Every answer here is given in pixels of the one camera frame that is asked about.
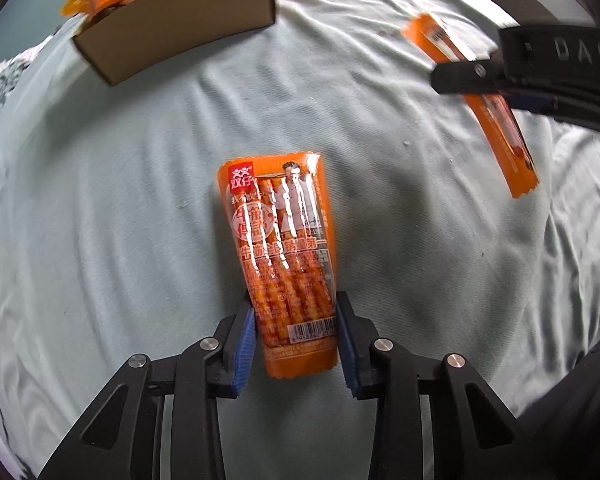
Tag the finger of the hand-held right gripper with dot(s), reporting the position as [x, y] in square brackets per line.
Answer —
[530, 102]
[470, 76]

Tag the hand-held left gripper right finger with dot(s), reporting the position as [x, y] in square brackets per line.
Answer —
[350, 355]

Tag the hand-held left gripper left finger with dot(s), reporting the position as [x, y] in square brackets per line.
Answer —
[244, 355]

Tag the orange stick snack packet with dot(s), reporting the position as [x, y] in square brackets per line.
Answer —
[505, 145]
[280, 240]

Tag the brown cardboard box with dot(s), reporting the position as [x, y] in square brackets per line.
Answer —
[180, 35]

